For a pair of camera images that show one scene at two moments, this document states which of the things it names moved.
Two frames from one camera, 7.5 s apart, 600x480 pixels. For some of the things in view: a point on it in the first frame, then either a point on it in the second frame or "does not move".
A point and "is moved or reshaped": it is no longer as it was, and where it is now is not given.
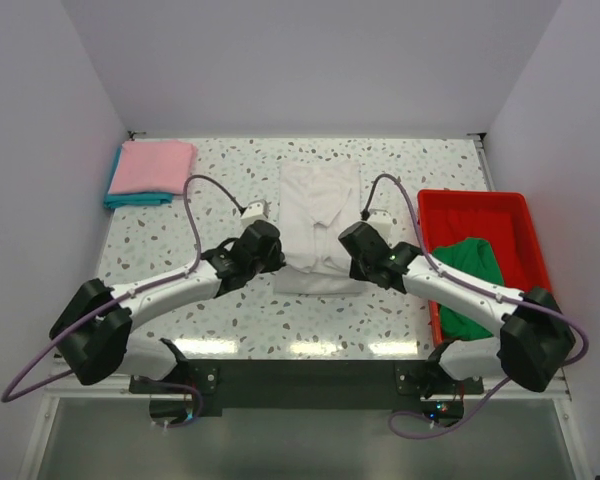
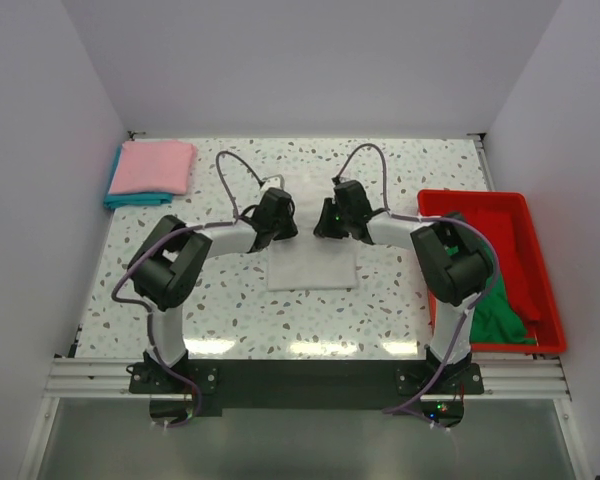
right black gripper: x=355 y=272 → x=324 y=227
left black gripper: x=276 y=261 → x=289 y=230
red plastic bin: x=504 y=219 does not move
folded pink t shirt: x=153 y=167 does not move
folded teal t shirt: x=133 y=199 does not move
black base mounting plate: x=315 y=384 does not move
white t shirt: x=317 y=202 is moved or reshaped
